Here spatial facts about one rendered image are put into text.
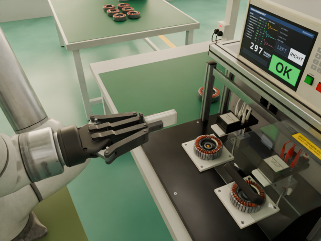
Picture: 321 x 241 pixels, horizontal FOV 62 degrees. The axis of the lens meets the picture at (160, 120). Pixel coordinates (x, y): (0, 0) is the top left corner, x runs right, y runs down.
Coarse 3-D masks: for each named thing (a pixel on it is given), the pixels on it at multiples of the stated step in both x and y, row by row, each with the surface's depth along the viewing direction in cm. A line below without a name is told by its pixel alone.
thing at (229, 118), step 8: (232, 112) 101; (216, 120) 101; (224, 120) 98; (232, 120) 98; (240, 120) 98; (248, 120) 101; (256, 120) 101; (216, 128) 100; (224, 128) 98; (232, 128) 98; (240, 128) 99
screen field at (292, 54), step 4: (276, 44) 76; (280, 44) 75; (284, 44) 74; (276, 48) 77; (280, 48) 75; (284, 48) 74; (288, 48) 73; (280, 52) 75; (284, 52) 74; (288, 52) 73; (292, 52) 72; (296, 52) 71; (288, 56) 73; (292, 56) 72; (296, 56) 71; (300, 56) 70; (304, 56) 69; (292, 60) 72; (296, 60) 71; (300, 60) 70; (300, 64) 70
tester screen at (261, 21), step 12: (252, 12) 82; (252, 24) 83; (264, 24) 78; (276, 24) 74; (288, 24) 71; (252, 36) 84; (264, 36) 80; (276, 36) 75; (288, 36) 72; (300, 36) 68; (312, 36) 65; (264, 48) 81; (300, 48) 69; (252, 60) 87; (288, 60) 74; (288, 84) 76
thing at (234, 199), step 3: (231, 192) 86; (231, 195) 86; (234, 195) 85; (231, 198) 86; (234, 198) 84; (237, 198) 84; (231, 201) 86; (234, 201) 84; (237, 201) 83; (234, 204) 85; (237, 204) 83; (240, 204) 84; (237, 207) 84; (240, 207) 83; (243, 207) 82; (240, 210) 84; (243, 210) 83; (246, 210) 83
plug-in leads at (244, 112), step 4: (244, 104) 101; (236, 108) 101; (244, 108) 101; (248, 108) 102; (236, 112) 102; (240, 112) 99; (244, 112) 98; (248, 112) 99; (236, 116) 103; (240, 116) 101; (244, 116) 98; (248, 116) 100; (244, 120) 99
